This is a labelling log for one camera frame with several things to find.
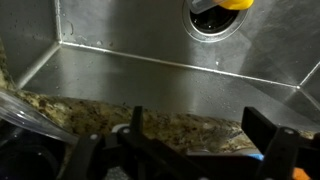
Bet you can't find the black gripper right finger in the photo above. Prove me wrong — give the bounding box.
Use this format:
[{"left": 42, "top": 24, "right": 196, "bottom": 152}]
[{"left": 240, "top": 106, "right": 320, "bottom": 180}]

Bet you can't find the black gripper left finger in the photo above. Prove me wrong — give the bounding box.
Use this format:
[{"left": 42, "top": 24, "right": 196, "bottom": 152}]
[{"left": 63, "top": 105, "right": 215, "bottom": 180}]

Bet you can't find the orange sponge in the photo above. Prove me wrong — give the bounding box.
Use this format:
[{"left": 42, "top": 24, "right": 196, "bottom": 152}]
[{"left": 292, "top": 167, "right": 312, "bottom": 180}]

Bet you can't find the blue label soap bottle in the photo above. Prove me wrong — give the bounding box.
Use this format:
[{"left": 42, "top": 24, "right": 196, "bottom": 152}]
[{"left": 244, "top": 150, "right": 265, "bottom": 162}]

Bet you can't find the clear plastic object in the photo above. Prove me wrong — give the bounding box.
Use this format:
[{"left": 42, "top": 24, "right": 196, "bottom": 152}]
[{"left": 0, "top": 87, "right": 80, "bottom": 146}]

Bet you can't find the stainless steel sink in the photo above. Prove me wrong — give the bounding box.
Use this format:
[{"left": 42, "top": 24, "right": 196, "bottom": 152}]
[{"left": 0, "top": 0, "right": 320, "bottom": 134}]

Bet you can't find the metal sink drain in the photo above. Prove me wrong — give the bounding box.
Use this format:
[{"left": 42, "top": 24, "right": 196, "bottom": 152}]
[{"left": 181, "top": 0, "right": 250, "bottom": 44}]

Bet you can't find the clear bottle with yellow cap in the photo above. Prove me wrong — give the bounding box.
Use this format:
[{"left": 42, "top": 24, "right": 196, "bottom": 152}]
[{"left": 185, "top": 0, "right": 255, "bottom": 15}]

